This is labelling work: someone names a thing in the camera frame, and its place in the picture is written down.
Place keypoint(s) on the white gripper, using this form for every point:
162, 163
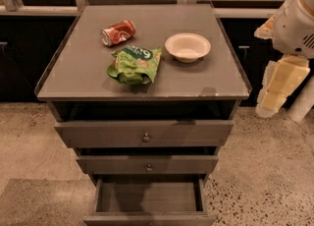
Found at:
291, 28

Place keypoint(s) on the green jalapeno chip bag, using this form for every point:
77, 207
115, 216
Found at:
134, 65

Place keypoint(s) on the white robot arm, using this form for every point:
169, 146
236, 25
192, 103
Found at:
291, 30

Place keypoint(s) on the top grey drawer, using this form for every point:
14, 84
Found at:
165, 133

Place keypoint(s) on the grey drawer cabinet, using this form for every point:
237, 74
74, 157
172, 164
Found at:
76, 85

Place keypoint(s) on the middle grey drawer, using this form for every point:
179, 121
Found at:
136, 164

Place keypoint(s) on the top drawer knob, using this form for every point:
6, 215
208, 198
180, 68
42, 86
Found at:
146, 137

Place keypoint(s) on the drawer knob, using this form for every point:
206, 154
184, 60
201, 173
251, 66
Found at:
149, 168
146, 137

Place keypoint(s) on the middle drawer knob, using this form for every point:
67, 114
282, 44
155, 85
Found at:
149, 168

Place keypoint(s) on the bottom open grey drawer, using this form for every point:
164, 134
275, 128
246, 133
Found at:
153, 200

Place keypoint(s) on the white paper bowl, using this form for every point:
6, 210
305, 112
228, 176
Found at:
188, 47

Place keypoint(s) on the crushed red soda can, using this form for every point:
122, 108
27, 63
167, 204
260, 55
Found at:
118, 33

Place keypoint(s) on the dark background cabinets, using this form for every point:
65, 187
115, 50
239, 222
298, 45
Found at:
29, 42

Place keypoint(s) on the white cylindrical post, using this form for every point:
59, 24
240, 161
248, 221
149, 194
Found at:
303, 103

